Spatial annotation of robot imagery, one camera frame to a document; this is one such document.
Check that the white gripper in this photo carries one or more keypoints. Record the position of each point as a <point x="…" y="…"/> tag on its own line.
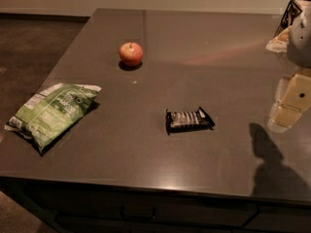
<point x="299" y="44"/>

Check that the red apple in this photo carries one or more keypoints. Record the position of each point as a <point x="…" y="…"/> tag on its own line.
<point x="131" y="54"/>

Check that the black rxbar chocolate wrapper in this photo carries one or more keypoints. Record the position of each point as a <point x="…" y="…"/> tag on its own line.
<point x="177" y="122"/>

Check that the pale snack package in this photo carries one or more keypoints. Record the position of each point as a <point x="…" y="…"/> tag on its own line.
<point x="280" y="42"/>

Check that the green chip bag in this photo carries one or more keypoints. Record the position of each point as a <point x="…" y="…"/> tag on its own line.
<point x="49" y="113"/>

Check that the black wire basket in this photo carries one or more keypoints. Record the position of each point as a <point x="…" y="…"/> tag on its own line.
<point x="293" y="10"/>

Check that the dark drawer handle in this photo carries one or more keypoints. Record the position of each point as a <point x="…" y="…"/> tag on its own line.
<point x="138" y="213"/>

